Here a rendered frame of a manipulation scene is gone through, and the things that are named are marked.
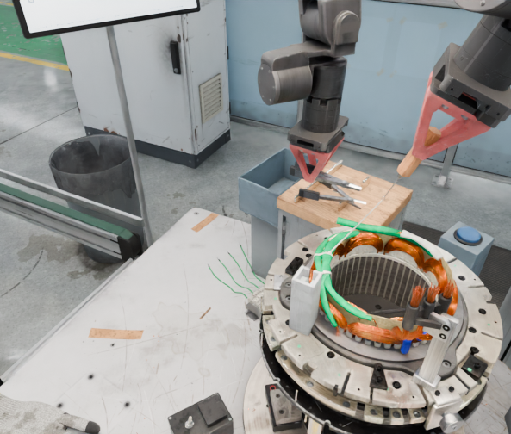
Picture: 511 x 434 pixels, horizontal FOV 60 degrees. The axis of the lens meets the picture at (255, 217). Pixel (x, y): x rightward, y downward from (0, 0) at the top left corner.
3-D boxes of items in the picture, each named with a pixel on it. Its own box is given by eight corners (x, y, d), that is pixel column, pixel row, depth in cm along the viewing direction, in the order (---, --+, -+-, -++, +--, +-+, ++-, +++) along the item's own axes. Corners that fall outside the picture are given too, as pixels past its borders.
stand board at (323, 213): (276, 207, 88) (276, 197, 87) (326, 168, 100) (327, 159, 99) (368, 248, 78) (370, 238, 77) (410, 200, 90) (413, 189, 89)
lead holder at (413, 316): (399, 328, 46) (406, 306, 44) (411, 302, 49) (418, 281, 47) (436, 344, 44) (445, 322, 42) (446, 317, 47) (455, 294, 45)
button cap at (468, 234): (473, 246, 80) (475, 242, 79) (452, 236, 82) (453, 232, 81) (483, 237, 82) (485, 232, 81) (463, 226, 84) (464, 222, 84)
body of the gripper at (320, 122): (285, 143, 69) (289, 98, 65) (312, 118, 76) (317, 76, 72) (324, 154, 67) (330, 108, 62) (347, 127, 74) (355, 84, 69)
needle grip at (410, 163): (395, 173, 50) (427, 130, 46) (397, 165, 51) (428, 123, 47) (408, 180, 50) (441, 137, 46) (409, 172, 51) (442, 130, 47)
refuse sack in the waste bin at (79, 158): (50, 224, 219) (28, 162, 198) (104, 185, 246) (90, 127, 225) (110, 247, 205) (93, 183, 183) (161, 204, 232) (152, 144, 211)
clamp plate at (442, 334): (445, 344, 45) (451, 325, 44) (421, 331, 47) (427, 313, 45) (446, 340, 46) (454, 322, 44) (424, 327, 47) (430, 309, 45)
